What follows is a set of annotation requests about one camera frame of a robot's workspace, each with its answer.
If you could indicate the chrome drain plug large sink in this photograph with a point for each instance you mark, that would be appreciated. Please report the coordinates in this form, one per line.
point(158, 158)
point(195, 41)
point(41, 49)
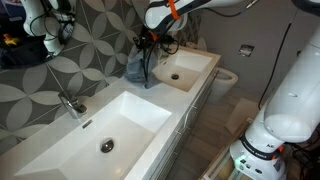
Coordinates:
point(107, 146)

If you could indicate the large white rectangular sink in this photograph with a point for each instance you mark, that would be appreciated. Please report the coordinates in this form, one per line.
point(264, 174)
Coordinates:
point(126, 116)

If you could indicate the small white rectangular sink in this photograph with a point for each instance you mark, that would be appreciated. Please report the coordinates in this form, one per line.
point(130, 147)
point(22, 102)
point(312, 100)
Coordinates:
point(190, 66)

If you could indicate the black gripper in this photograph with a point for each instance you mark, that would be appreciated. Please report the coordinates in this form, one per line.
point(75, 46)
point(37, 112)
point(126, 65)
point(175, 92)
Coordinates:
point(150, 44)

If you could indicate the gray vanity cabinet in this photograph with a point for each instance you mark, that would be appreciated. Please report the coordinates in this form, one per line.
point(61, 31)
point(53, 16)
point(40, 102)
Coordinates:
point(180, 146)

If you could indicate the white toilet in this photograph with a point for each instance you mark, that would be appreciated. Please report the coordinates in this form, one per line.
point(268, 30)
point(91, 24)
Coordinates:
point(225, 83)

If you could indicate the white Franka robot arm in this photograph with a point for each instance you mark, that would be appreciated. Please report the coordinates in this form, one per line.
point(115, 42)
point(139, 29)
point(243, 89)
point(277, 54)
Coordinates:
point(293, 100)

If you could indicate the recessed chrome wall holder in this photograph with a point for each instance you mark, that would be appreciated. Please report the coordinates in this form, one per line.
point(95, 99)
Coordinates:
point(246, 50)

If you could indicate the tan floor mat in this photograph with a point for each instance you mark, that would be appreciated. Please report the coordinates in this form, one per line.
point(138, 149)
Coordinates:
point(241, 116)

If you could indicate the chrome sink overflow slot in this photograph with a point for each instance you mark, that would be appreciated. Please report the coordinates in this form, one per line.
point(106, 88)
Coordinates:
point(87, 124)

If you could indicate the chrome tap of large sink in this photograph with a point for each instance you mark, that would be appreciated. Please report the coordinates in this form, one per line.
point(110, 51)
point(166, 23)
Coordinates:
point(71, 105)

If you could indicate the gray blue terry towel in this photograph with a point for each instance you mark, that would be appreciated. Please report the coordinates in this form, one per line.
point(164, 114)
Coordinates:
point(135, 71)

